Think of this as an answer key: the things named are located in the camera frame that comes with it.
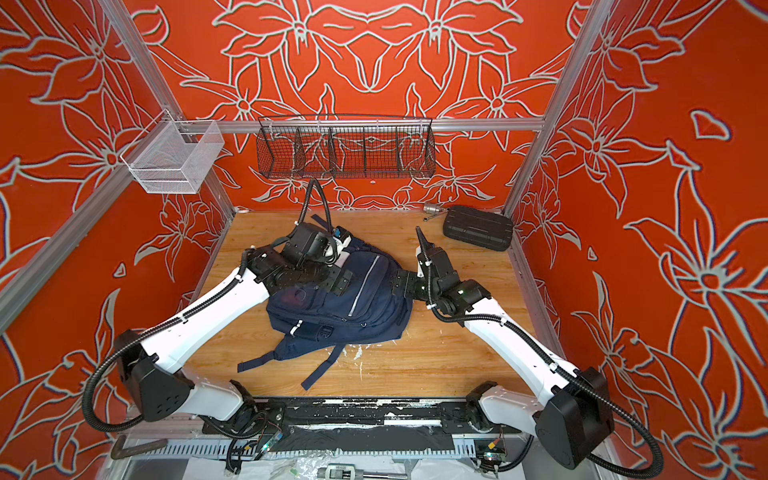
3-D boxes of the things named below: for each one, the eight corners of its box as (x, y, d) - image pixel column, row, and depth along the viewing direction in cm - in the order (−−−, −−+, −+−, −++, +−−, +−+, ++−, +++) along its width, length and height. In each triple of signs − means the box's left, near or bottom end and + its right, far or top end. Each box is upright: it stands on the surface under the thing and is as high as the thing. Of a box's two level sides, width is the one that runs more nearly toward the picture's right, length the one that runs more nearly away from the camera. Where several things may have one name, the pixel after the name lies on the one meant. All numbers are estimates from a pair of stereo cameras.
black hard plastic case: (440, 239, 112) (442, 229, 107) (445, 213, 121) (447, 203, 116) (508, 253, 107) (513, 243, 103) (508, 225, 116) (513, 215, 112)
